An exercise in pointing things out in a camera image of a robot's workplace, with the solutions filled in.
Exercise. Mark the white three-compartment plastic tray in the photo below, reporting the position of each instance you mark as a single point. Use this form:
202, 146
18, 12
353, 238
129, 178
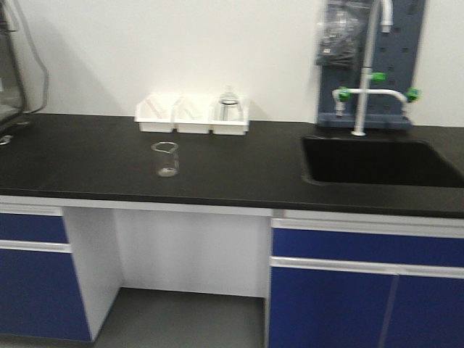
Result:
192, 113

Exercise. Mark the clear glass conical flask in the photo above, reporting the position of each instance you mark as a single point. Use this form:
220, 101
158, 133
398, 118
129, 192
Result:
229, 106

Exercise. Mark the blue cabinet door far right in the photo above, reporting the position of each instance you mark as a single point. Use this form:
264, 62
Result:
427, 312

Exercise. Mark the clear glass beaker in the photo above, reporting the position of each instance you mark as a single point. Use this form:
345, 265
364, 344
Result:
166, 159

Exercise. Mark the bag of black pegs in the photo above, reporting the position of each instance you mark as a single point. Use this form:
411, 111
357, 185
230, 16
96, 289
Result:
340, 30

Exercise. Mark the blue cabinet door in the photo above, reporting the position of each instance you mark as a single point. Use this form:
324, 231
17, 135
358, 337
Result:
40, 296
427, 312
325, 308

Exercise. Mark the blue drawer front left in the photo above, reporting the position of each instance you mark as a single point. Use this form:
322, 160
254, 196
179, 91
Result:
39, 228

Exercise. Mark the black lab sink basin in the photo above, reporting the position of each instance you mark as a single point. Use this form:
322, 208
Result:
378, 162

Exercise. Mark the round metal bench grommet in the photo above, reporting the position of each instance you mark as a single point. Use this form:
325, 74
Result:
5, 140

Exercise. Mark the grey pegboard drying rack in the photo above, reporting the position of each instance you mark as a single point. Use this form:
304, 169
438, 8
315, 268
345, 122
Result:
394, 58

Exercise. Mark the blue cabinet door left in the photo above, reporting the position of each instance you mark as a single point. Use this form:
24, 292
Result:
40, 296

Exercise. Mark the white lab faucet green knobs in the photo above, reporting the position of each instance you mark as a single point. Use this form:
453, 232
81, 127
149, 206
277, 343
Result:
381, 14

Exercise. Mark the blue drawer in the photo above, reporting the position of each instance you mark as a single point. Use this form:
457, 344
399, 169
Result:
39, 228
368, 247

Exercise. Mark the blue drawer front right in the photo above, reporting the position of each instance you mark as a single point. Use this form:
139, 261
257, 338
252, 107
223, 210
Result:
368, 247

